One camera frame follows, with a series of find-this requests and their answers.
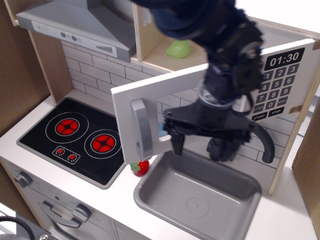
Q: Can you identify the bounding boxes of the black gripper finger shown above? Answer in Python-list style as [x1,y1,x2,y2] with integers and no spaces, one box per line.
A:
[171,132,185,156]
[219,138,247,162]

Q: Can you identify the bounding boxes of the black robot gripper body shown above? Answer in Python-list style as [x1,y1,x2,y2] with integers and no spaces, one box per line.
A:
[163,82,253,138]

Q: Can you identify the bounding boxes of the white toy microwave door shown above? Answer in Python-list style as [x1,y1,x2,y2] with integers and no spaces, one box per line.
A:
[111,38,320,165]

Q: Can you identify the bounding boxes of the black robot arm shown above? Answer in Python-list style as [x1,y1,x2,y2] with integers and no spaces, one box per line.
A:
[136,0,264,161]

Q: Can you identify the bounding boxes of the dark grey toy faucet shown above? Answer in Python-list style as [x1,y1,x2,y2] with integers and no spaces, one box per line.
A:
[206,122,275,164]

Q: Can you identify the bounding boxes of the blue toy bowl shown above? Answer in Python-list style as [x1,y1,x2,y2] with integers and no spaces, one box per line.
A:
[157,122,171,138]

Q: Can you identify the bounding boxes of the red toy strawberry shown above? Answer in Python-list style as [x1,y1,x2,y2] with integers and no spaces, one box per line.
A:
[130,160,150,177]

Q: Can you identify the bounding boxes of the grey toy sink basin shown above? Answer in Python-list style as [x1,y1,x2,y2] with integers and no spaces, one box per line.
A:
[133,150,262,240]

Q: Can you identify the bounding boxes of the green toy pear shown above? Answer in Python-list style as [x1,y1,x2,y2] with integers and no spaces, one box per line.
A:
[165,40,191,59]

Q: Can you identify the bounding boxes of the brown cardboard box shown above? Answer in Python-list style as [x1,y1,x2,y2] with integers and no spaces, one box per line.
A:
[292,103,320,232]

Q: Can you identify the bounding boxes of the black toy stovetop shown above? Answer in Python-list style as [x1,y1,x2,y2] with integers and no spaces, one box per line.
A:
[17,97,125,189]

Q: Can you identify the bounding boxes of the grey toy oven door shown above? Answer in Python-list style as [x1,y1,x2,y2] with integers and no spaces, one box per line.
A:
[39,201,115,240]

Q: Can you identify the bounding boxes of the grey range hood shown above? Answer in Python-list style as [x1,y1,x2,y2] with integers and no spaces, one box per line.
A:
[16,0,136,63]

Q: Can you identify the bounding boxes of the grey oven knob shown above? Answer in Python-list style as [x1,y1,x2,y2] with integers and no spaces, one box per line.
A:
[15,171,33,189]

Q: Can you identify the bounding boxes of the black cable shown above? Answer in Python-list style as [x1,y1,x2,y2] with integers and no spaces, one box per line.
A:
[0,216,38,240]

